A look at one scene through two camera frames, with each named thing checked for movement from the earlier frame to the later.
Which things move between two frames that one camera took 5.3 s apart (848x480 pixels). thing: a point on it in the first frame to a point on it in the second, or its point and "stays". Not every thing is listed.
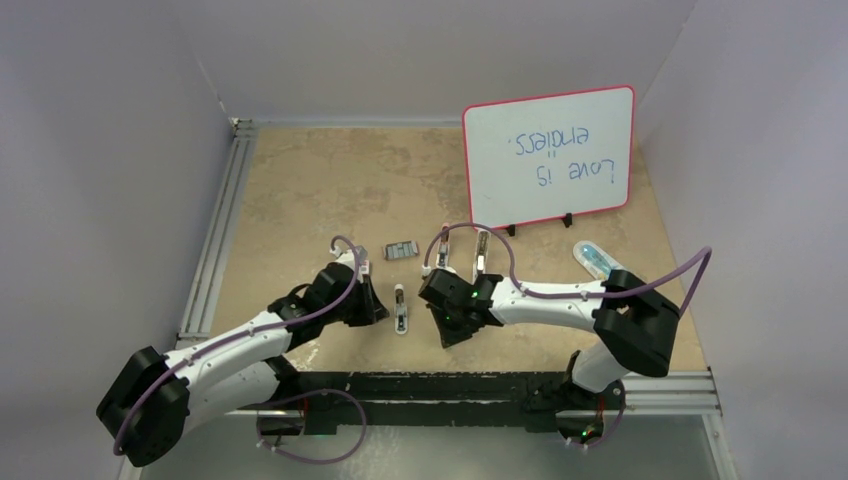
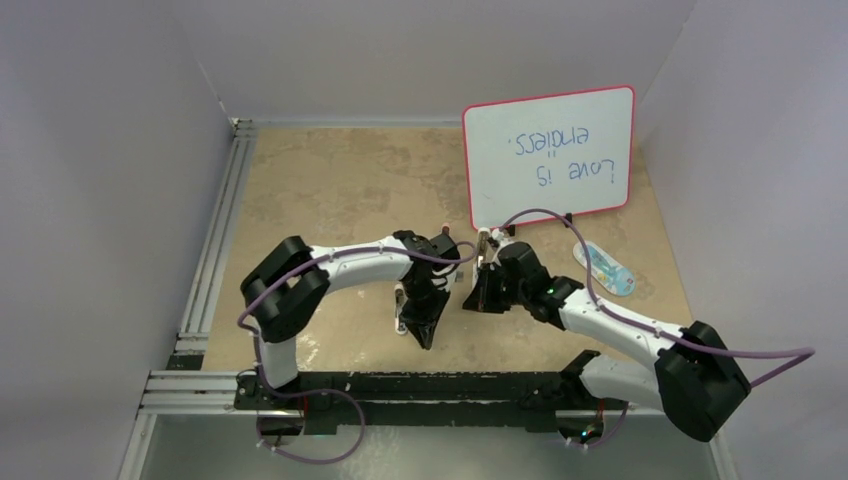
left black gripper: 371,309 to 423,323
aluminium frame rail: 207,277 stays
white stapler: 482,253 stays
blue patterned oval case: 594,260 stays
